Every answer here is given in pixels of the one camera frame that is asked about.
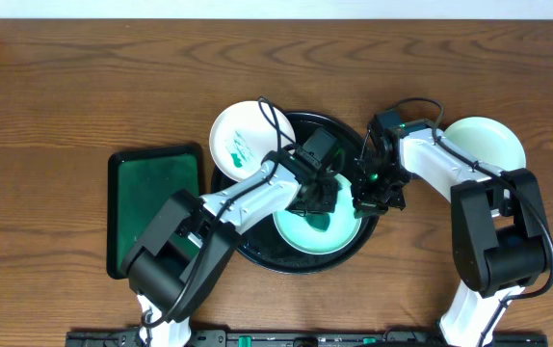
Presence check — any green scouring sponge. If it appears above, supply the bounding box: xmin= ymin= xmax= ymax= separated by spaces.
xmin=304 ymin=214 xmax=330 ymax=232

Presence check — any pale green plate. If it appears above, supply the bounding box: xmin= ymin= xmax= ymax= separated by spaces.
xmin=273 ymin=174 xmax=362 ymax=255
xmin=443 ymin=117 xmax=526 ymax=171

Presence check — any white plate with green smear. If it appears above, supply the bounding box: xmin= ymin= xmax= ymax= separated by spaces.
xmin=209 ymin=100 xmax=296 ymax=182

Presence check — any pale green plate front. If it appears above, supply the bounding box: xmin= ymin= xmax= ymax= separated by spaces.
xmin=443 ymin=117 xmax=526 ymax=171

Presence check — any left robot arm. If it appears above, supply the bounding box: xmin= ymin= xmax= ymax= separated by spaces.
xmin=120 ymin=146 xmax=344 ymax=346

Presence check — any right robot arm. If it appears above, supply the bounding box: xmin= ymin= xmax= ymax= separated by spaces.
xmin=354 ymin=115 xmax=553 ymax=346

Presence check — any black round tray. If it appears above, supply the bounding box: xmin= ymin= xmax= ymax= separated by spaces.
xmin=211 ymin=112 xmax=379 ymax=274

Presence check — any black rectangular water tray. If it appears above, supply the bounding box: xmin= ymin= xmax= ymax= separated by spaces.
xmin=106 ymin=143 xmax=205 ymax=280

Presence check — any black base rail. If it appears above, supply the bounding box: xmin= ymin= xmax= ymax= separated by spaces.
xmin=64 ymin=328 xmax=549 ymax=347

